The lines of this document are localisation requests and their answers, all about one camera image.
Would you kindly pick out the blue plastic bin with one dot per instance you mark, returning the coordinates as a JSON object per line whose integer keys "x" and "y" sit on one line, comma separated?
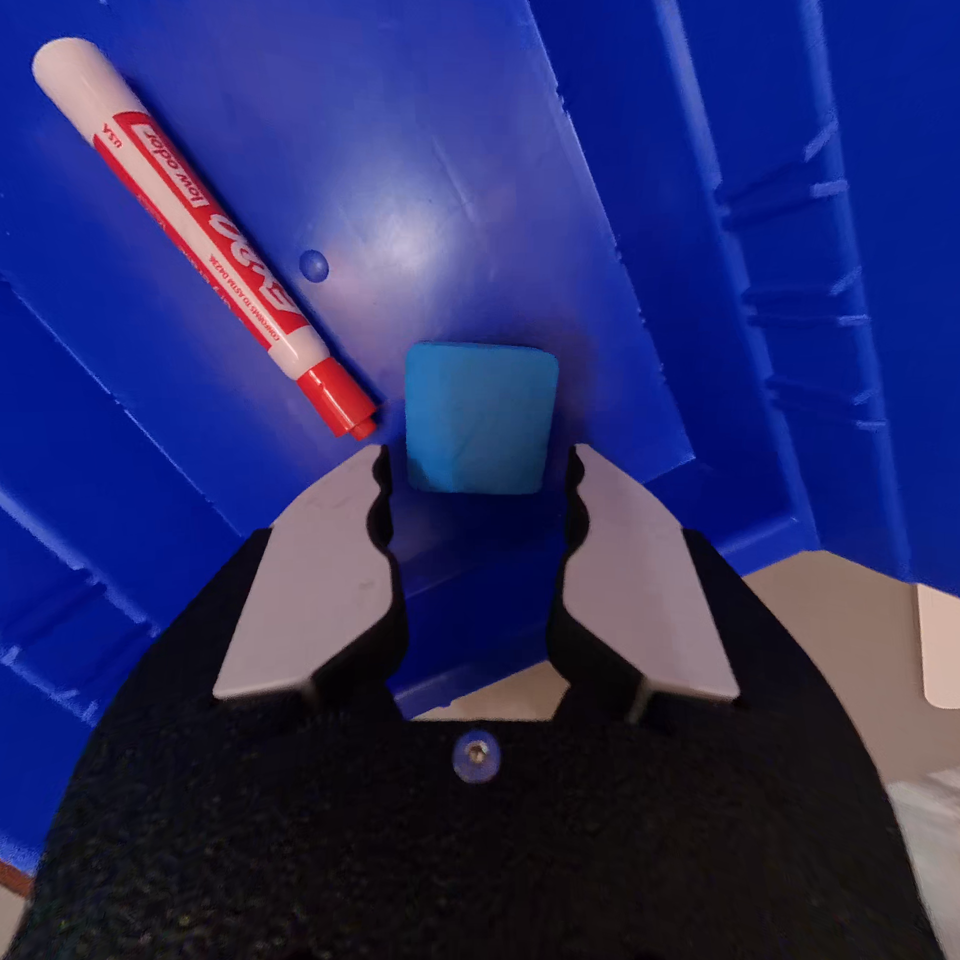
{"x": 465, "y": 187}

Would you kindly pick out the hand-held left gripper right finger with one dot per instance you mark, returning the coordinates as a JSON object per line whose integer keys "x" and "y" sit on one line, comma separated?
{"x": 645, "y": 592}

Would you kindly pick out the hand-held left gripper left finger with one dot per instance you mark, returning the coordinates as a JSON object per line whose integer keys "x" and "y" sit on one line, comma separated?
{"x": 307, "y": 585}

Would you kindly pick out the white whiteboard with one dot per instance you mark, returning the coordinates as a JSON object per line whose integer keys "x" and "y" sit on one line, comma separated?
{"x": 941, "y": 645}

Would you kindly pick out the blue whiteboard eraser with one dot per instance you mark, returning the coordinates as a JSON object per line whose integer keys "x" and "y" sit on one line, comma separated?
{"x": 480, "y": 420}

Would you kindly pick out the red whiteboard marker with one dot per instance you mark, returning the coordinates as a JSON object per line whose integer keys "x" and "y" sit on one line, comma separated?
{"x": 180, "y": 202}

